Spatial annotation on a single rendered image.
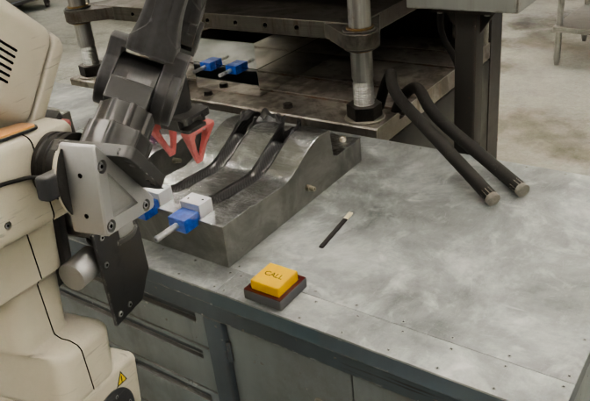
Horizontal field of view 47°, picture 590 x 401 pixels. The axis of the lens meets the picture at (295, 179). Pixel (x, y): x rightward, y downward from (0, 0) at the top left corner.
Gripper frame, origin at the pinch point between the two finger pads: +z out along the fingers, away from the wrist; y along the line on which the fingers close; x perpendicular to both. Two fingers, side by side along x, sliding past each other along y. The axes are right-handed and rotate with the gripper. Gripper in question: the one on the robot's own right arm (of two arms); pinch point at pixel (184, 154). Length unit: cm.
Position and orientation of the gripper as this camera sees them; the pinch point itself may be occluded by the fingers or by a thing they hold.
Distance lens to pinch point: 125.6
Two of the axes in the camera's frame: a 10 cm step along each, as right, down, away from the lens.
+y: -8.1, -2.0, 5.4
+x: -5.7, 4.4, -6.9
